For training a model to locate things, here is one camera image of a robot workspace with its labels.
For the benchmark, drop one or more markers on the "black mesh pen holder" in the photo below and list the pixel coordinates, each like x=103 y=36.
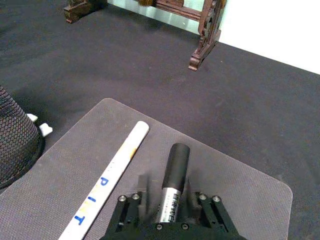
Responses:
x=17 y=140

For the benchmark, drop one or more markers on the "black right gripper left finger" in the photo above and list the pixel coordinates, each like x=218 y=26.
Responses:
x=128 y=208

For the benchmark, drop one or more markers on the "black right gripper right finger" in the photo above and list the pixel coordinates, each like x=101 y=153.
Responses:
x=212 y=211

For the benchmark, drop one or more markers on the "white paint marker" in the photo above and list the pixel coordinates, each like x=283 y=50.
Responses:
x=117 y=170

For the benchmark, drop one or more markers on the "silver marker with black cap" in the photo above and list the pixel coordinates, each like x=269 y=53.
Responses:
x=175 y=167

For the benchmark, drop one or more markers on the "black table cloth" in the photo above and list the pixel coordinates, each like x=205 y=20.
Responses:
x=150 y=75

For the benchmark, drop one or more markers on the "dark carved wooden rack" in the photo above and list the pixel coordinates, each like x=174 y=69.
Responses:
x=207 y=32

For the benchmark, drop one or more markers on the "small white plastic piece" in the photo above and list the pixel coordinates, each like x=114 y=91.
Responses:
x=46 y=129

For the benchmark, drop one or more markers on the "grey rubber mat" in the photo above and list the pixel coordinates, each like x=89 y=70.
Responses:
x=225 y=200

